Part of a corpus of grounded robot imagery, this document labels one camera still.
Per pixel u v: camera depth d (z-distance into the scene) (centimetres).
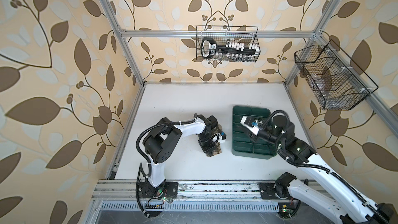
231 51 83
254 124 56
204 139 75
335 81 75
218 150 85
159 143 50
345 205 42
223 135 83
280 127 52
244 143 82
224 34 90
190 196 74
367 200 41
